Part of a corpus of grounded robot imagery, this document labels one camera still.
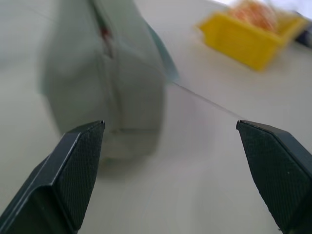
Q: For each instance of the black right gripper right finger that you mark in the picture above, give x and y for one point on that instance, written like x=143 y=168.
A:
x=275 y=170

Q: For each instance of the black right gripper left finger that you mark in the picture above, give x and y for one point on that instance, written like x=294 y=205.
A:
x=61 y=182

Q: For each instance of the pale green fabric pouch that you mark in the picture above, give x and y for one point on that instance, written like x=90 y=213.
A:
x=102 y=80

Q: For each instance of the yellow plastic bin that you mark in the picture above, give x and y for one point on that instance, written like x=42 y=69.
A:
x=248 y=41

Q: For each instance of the dark blurred object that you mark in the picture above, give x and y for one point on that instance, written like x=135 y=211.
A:
x=304 y=35

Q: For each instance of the orange mesh-wrapped item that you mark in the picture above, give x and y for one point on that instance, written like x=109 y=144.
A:
x=256 y=13

